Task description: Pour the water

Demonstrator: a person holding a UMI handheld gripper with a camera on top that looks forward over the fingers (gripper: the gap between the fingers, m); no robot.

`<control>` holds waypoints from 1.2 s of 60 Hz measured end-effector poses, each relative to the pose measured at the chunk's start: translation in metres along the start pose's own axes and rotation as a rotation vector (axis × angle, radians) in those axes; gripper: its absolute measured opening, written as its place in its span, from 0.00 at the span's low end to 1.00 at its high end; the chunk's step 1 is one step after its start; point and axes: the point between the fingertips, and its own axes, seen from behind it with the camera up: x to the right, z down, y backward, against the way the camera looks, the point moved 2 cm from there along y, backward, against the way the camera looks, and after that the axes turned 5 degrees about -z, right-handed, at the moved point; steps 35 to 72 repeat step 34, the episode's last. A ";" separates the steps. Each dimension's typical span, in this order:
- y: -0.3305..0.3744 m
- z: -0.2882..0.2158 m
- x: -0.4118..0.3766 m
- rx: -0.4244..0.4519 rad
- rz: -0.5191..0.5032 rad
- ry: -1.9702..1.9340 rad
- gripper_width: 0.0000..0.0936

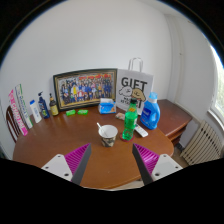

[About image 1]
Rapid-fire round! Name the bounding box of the brown wooden chair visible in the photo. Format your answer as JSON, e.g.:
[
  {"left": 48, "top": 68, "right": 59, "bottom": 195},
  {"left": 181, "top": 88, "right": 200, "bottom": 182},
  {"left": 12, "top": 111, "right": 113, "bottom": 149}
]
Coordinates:
[{"left": 5, "top": 105, "right": 21, "bottom": 144}]

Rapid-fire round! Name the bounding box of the white blue-capped lotion bottle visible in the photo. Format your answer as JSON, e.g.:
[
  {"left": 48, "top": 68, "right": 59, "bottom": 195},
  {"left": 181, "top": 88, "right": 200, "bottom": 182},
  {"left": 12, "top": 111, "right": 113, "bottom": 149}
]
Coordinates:
[{"left": 29, "top": 99, "right": 43, "bottom": 124}]

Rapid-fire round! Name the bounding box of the window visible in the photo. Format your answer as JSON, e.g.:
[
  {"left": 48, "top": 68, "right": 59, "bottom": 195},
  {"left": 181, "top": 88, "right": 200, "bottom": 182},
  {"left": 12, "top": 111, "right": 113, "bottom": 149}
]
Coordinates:
[{"left": 210, "top": 49, "right": 224, "bottom": 123}]

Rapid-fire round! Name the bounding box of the white spoon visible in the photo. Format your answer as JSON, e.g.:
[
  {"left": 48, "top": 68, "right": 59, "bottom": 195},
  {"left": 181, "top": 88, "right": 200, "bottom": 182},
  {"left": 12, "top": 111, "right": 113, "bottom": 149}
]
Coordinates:
[{"left": 96, "top": 122, "right": 107, "bottom": 136}]

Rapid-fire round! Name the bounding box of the pink cardboard tube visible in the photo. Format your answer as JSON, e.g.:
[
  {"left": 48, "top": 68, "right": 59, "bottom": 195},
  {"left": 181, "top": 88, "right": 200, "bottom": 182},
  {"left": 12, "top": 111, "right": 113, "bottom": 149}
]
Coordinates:
[{"left": 7, "top": 88, "right": 30, "bottom": 137}]

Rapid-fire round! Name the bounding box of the brown wooden side cabinet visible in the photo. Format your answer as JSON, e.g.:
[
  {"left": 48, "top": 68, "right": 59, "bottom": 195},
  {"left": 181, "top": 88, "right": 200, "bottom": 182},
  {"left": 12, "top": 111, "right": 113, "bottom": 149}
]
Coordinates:
[{"left": 156, "top": 98, "right": 193, "bottom": 143}]

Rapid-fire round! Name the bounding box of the white paper gift bag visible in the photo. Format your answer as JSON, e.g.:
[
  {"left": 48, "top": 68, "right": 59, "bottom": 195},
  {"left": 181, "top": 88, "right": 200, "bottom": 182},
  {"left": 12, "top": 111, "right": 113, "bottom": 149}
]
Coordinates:
[{"left": 115, "top": 57, "right": 154, "bottom": 116}]

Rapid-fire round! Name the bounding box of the green plastic drink bottle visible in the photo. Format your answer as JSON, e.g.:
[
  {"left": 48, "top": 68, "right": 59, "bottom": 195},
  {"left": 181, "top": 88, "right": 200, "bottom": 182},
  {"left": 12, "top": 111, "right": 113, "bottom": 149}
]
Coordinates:
[{"left": 121, "top": 97, "right": 139, "bottom": 141}]

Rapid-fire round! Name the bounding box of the blue detergent bottle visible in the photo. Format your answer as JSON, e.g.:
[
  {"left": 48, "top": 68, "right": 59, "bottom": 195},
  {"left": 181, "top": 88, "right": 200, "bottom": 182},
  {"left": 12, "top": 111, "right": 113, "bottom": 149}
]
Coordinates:
[{"left": 139, "top": 91, "right": 161, "bottom": 131}]

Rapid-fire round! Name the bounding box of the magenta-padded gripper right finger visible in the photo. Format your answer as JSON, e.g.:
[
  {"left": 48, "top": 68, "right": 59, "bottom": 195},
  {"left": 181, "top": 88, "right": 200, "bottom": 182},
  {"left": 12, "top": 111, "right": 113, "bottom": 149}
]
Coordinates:
[{"left": 131, "top": 143, "right": 184, "bottom": 186}]

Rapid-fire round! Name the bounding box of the white remote control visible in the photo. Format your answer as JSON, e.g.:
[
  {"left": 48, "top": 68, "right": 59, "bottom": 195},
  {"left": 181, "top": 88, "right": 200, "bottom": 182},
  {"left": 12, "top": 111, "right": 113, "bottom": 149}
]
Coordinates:
[{"left": 134, "top": 123, "right": 149, "bottom": 138}]

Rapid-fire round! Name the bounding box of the blue tissue pack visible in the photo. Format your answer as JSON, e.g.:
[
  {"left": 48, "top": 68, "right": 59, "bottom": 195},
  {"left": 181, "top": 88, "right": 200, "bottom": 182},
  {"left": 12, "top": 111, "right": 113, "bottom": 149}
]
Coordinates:
[{"left": 98, "top": 97, "right": 118, "bottom": 115}]

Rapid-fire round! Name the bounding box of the framed group photo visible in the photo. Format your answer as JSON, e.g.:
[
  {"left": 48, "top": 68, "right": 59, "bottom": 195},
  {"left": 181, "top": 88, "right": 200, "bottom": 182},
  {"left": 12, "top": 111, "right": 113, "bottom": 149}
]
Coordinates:
[{"left": 53, "top": 68, "right": 119, "bottom": 112}]

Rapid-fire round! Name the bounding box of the white radiator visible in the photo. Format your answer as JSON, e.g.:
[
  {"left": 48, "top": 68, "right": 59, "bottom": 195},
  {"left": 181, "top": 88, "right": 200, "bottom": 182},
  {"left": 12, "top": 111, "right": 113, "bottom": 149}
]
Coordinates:
[{"left": 179, "top": 119, "right": 223, "bottom": 166}]

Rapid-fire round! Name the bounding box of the white camouflage-print cup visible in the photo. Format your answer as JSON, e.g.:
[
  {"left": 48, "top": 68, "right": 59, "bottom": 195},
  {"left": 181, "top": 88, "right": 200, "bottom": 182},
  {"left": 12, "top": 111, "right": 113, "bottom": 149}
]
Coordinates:
[{"left": 98, "top": 124, "right": 119, "bottom": 148}]

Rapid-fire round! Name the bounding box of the green and white cardboard tube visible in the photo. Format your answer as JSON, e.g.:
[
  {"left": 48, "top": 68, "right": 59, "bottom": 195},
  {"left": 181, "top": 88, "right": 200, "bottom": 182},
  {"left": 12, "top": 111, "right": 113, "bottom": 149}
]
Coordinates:
[{"left": 14, "top": 83, "right": 34, "bottom": 130}]

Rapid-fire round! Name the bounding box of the brown pump bottle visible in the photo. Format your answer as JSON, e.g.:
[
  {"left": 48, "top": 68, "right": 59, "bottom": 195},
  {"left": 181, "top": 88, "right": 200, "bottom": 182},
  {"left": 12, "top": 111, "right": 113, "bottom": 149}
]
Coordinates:
[{"left": 48, "top": 92, "right": 60, "bottom": 117}]

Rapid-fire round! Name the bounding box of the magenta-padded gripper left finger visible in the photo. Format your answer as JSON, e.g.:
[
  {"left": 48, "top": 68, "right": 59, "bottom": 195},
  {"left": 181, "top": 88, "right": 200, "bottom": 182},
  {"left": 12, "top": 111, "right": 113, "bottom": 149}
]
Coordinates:
[{"left": 40, "top": 143, "right": 92, "bottom": 186}]

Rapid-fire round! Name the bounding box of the dark blue pump bottle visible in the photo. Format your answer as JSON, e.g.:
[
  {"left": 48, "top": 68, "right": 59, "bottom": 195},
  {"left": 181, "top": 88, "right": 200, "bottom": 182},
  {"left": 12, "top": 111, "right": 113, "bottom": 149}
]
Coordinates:
[{"left": 37, "top": 91, "right": 51, "bottom": 120}]

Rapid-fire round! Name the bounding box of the flat round red coaster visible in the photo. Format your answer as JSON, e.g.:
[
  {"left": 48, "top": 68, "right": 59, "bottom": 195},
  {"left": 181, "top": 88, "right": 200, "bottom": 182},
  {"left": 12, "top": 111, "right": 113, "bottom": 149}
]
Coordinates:
[{"left": 119, "top": 132, "right": 135, "bottom": 143}]

